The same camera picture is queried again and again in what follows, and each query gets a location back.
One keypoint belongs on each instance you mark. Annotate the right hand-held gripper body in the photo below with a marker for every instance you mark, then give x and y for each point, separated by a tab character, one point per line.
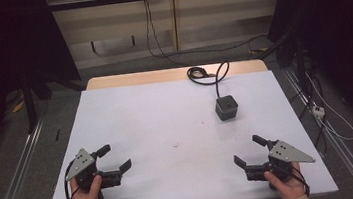
283	154

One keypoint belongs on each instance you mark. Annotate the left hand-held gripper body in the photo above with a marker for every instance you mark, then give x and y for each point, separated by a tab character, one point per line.
81	164

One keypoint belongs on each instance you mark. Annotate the person's right hand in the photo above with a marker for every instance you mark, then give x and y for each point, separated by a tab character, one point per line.
287	187

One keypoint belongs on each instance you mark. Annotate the black cube device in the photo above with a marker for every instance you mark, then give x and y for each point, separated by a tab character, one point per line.
226	107

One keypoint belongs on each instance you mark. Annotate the white table cover sheet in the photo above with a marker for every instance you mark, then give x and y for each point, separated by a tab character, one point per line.
168	130

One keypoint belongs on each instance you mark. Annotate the black metal stand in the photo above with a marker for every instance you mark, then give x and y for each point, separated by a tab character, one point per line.
29	103
297	62

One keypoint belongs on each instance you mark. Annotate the yellow floor tape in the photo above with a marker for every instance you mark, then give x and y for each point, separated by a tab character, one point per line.
18	106

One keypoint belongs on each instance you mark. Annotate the wooden table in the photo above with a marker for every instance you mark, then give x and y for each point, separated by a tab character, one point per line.
148	77

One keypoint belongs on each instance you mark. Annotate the black curtain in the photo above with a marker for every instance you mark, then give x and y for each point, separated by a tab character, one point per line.
4	45
337	27

